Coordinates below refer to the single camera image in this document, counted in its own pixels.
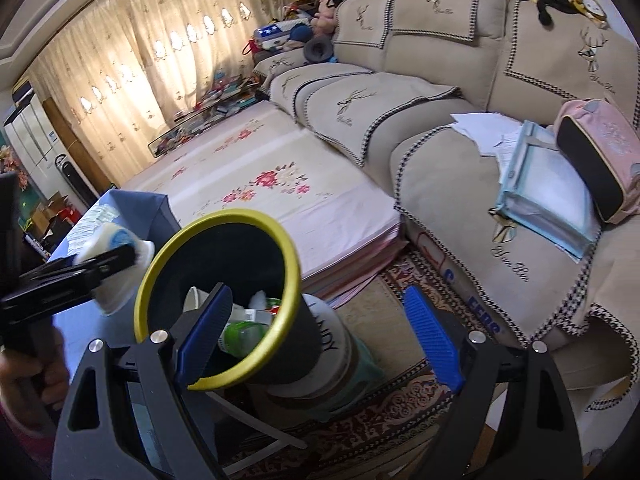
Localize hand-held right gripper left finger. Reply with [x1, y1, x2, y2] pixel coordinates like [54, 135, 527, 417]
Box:
[52, 282, 233, 480]

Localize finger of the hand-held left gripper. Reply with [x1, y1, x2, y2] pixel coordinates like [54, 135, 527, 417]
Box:
[15, 247, 139, 317]

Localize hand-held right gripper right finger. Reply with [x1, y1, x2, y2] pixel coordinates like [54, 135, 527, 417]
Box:
[402, 286, 586, 480]

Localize white paper cup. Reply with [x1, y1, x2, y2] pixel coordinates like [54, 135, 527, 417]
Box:
[182, 286, 222, 318]

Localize black yellow-rimmed trash bin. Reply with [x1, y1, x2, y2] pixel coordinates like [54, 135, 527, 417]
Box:
[134, 208, 326, 392]

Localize person's left forearm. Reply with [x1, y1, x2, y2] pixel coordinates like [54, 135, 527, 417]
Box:
[0, 402, 58, 480]

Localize person's left hand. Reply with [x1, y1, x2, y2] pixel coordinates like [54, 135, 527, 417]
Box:
[0, 327, 71, 411]

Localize clear striped plastic bag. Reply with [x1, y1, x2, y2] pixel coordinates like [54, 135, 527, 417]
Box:
[70, 205, 122, 257]

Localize teal plastic stool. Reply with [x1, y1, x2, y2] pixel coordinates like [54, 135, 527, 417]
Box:
[345, 335, 387, 402]

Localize artificial flower bunch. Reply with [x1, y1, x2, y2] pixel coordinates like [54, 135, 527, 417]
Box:
[0, 145, 30, 175]

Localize black tower fan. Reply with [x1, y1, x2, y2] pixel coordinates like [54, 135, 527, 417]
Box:
[55, 154, 87, 211]

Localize red patterned rug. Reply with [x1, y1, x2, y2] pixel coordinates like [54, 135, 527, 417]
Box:
[220, 250, 531, 480]

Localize white plastic bucket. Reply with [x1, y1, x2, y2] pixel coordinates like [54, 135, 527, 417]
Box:
[250, 295, 362, 411]

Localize floral folded mat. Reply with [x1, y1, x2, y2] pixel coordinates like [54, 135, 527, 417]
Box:
[117, 102, 408, 311]

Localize light blue file bag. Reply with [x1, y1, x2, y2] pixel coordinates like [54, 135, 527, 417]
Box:
[495, 120, 602, 262]

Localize beige patterned curtains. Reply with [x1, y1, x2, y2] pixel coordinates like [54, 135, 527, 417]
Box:
[27, 0, 296, 181]

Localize cluttered glass table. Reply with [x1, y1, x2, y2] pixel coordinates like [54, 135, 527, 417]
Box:
[147, 75, 271, 158]

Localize white papers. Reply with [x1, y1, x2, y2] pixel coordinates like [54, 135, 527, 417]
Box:
[450, 112, 526, 171]

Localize beige sofa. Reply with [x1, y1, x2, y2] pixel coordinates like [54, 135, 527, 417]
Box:
[252, 0, 640, 411]

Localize pink backpack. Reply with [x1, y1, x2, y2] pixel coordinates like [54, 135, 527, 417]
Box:
[554, 99, 640, 225]

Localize blue star-print bag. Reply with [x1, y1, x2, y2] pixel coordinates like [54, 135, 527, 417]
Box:
[254, 22, 301, 52]

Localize dark grey hat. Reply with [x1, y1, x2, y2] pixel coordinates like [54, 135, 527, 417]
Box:
[302, 35, 335, 64]

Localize yellow white plush toy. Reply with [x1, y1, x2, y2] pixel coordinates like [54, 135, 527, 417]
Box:
[570, 0, 609, 29]

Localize white metal frame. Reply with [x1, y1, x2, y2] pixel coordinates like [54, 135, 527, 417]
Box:
[220, 390, 309, 467]

